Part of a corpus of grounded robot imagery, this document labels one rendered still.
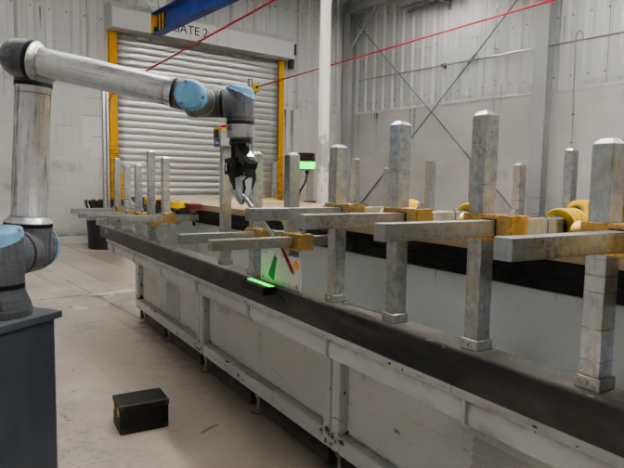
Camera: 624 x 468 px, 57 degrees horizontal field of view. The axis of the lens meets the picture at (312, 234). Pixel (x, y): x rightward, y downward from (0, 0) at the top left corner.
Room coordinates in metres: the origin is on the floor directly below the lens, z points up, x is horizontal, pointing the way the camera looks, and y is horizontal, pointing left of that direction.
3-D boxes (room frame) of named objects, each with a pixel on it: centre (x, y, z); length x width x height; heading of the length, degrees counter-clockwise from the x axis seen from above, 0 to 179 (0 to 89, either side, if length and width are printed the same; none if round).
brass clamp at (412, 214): (1.31, -0.21, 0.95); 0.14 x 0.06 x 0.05; 32
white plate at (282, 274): (1.77, 0.10, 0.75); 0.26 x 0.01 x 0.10; 32
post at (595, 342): (0.90, -0.46, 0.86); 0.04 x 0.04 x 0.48; 32
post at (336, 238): (1.54, -0.07, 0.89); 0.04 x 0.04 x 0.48; 32
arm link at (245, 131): (1.88, 0.24, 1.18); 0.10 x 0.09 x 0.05; 122
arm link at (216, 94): (1.87, 0.35, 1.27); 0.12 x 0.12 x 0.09; 88
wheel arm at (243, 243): (1.69, 0.10, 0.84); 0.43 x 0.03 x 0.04; 122
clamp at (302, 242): (1.74, 0.05, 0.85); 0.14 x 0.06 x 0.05; 32
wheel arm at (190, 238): (1.90, 0.23, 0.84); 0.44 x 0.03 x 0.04; 122
